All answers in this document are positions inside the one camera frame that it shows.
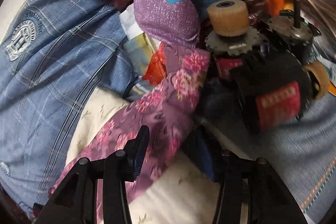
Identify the purple pink floral garment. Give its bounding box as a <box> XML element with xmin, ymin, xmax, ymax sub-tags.
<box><xmin>63</xmin><ymin>46</ymin><xmax>210</xmax><ymax>203</ymax></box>

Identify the cream patterned blanket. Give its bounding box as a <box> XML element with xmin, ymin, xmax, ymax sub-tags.
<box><xmin>66</xmin><ymin>88</ymin><xmax>219</xmax><ymax>223</ymax></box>

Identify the white colourful paper package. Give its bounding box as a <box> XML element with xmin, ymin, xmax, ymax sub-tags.
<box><xmin>119</xmin><ymin>3</ymin><xmax>161</xmax><ymax>76</ymax></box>

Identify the blue plaid pillow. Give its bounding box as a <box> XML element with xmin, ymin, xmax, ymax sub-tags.
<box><xmin>1</xmin><ymin>0</ymin><xmax>135</xmax><ymax>219</ymax></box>

